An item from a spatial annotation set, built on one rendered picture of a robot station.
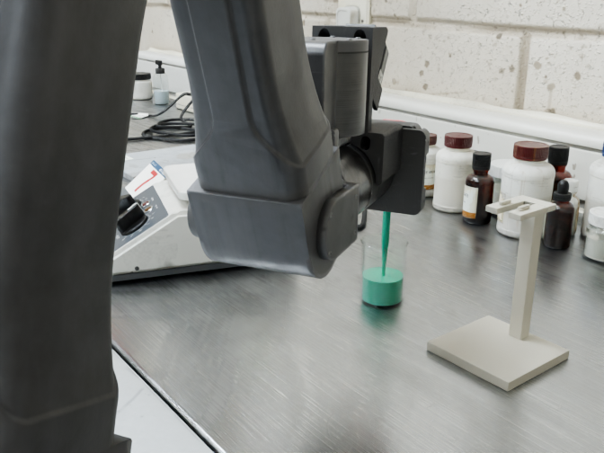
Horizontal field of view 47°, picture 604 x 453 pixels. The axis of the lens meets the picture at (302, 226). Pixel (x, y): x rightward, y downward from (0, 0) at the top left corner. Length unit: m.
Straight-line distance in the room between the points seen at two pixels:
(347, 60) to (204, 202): 0.13
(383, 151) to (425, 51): 0.73
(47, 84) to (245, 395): 0.36
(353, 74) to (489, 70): 0.69
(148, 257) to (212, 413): 0.25
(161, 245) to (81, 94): 0.51
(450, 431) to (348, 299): 0.22
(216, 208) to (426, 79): 0.86
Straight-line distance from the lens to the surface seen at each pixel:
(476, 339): 0.60
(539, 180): 0.85
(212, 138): 0.35
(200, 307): 0.66
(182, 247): 0.72
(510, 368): 0.57
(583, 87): 1.02
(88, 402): 0.22
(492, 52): 1.11
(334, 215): 0.38
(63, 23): 0.21
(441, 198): 0.94
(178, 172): 0.79
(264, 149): 0.34
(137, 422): 0.51
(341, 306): 0.66
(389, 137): 0.49
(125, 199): 0.78
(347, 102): 0.43
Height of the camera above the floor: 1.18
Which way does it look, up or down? 19 degrees down
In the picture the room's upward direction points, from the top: straight up
